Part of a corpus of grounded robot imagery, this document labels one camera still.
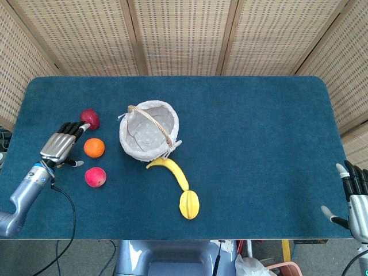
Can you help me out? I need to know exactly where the woven bamboo folding screen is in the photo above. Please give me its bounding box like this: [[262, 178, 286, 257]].
[[0, 0, 368, 170]]

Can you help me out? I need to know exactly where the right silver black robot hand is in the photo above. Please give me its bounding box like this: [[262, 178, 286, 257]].
[[320, 160, 368, 245]]

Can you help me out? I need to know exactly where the blue carpet table mat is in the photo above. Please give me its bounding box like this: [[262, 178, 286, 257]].
[[0, 75, 354, 241]]

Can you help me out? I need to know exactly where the yellow post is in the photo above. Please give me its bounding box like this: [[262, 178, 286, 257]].
[[281, 239, 292, 262]]

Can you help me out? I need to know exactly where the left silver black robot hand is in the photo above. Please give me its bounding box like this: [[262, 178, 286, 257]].
[[40, 121, 90, 168]]

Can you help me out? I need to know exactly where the red pink apple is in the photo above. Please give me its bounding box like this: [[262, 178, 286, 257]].
[[84, 166, 107, 189]]

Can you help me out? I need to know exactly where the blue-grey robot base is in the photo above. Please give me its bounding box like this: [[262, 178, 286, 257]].
[[114, 239, 239, 276]]

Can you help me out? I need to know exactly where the yellow banana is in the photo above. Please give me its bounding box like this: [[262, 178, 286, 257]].
[[145, 156, 190, 191]]

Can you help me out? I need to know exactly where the orange fruit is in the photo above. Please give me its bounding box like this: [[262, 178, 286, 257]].
[[83, 137, 106, 159]]

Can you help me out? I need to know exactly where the black cable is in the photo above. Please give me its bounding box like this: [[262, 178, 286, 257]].
[[32, 178, 77, 276]]

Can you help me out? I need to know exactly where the white plastic bag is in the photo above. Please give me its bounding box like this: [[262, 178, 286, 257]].
[[235, 254, 277, 276]]

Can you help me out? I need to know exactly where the white cloth-lined wicker basket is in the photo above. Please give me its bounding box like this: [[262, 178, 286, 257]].
[[117, 99, 183, 162]]

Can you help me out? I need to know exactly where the pink plastic bin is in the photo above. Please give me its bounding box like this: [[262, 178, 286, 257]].
[[266, 260, 303, 276]]

